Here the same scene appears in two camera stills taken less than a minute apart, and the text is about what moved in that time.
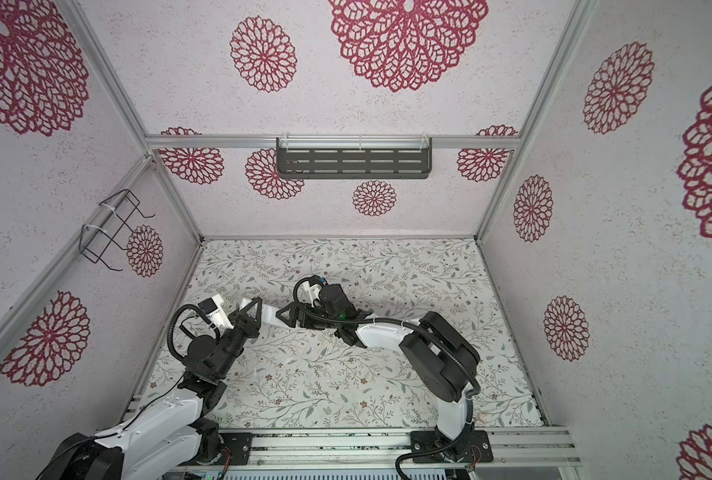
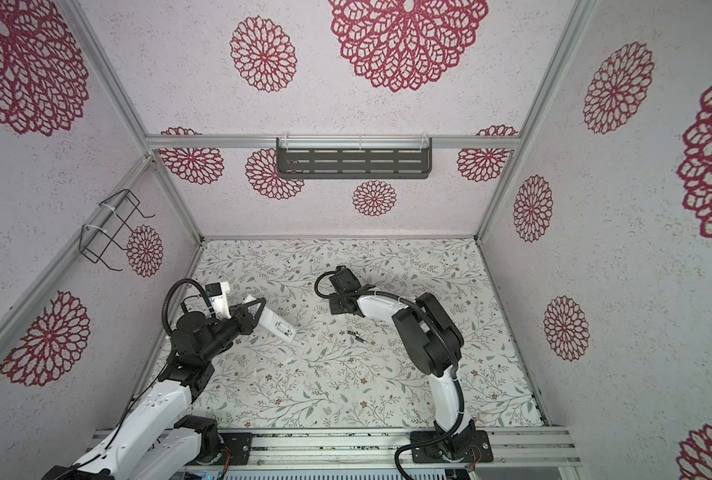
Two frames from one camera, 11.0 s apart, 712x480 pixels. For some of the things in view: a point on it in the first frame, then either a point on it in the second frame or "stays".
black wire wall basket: [107, 226] stays
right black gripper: [299, 309] -> [334, 305]
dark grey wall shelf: [354, 157] stays
